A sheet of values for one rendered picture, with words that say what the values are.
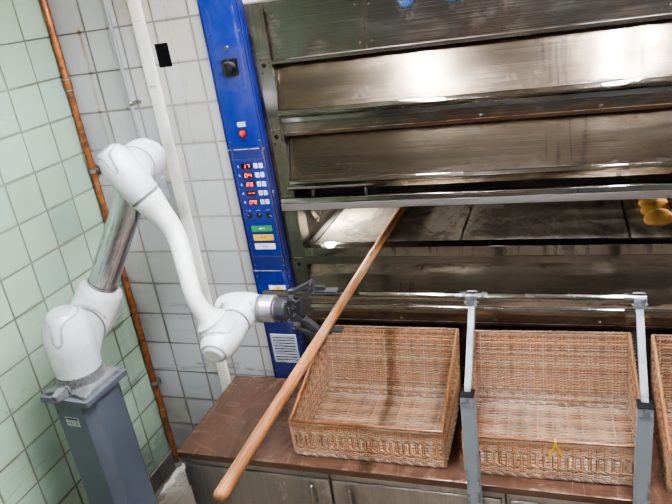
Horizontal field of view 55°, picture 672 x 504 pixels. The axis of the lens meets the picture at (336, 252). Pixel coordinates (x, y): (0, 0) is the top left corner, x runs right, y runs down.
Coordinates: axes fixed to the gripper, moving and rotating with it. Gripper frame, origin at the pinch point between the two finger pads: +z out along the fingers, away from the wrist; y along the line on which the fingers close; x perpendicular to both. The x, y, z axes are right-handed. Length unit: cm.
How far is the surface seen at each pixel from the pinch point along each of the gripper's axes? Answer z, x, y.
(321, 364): -26, -38, 46
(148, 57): -80, -50, -78
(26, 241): -121, -7, -22
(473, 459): 40, 7, 47
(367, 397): -8, -38, 60
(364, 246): -6, -53, 1
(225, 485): 1, 77, -1
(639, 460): 86, 7, 42
